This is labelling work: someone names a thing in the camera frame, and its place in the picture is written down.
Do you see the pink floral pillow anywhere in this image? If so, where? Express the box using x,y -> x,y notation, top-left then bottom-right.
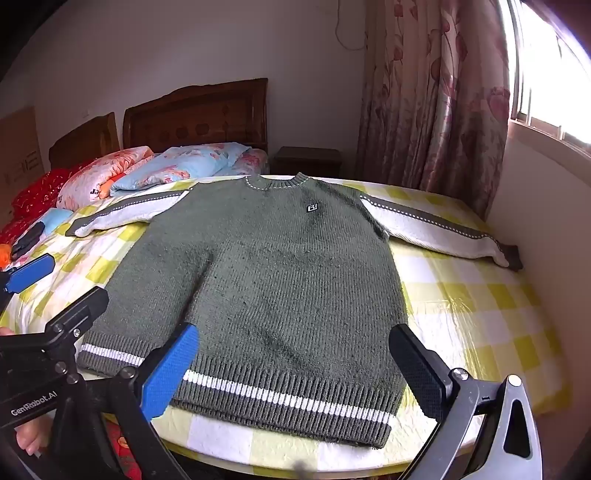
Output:
217,148 -> 271,176

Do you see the pink floral curtain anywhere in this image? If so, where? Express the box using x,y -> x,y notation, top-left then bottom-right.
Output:
355,0 -> 513,217

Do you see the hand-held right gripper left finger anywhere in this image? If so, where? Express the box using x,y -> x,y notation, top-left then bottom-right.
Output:
46,323 -> 200,480

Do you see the bed with yellow checked sheet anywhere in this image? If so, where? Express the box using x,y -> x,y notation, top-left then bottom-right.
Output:
0,173 -> 571,476

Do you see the window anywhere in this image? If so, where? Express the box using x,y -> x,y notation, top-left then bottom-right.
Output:
508,0 -> 591,153

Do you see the small wooden headboard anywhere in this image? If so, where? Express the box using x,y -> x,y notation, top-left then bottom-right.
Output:
48,112 -> 121,169

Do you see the red patterned cloth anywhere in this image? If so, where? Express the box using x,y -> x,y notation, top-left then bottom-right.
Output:
0,167 -> 77,245

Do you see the green knit sweater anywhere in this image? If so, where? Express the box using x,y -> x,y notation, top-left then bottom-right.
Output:
65,173 -> 525,450

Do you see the blue floral quilt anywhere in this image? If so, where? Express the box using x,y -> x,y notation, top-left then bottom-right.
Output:
110,142 -> 252,192

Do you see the light blue cloth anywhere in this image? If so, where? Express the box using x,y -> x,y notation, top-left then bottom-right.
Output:
41,209 -> 75,234

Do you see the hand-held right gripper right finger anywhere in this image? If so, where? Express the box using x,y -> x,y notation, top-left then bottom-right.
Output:
389,323 -> 542,480

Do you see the person's left hand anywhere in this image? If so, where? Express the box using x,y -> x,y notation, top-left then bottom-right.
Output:
14,411 -> 52,457

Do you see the dark wooden nightstand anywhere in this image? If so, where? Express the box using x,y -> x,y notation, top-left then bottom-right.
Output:
274,147 -> 343,178

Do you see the large wooden headboard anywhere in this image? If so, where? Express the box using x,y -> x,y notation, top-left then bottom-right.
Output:
122,78 -> 269,155

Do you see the dark object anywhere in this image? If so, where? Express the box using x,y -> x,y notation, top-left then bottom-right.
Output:
9,220 -> 47,259

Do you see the thin wall cable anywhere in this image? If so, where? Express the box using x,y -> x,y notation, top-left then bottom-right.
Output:
335,0 -> 368,51

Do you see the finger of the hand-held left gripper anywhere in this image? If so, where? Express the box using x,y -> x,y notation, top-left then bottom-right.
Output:
44,286 -> 110,370
0,254 -> 56,296

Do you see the cardboard box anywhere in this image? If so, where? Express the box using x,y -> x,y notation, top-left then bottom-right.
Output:
0,106 -> 44,227

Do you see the pink orange floral quilt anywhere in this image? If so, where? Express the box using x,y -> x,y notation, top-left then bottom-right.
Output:
56,146 -> 155,209

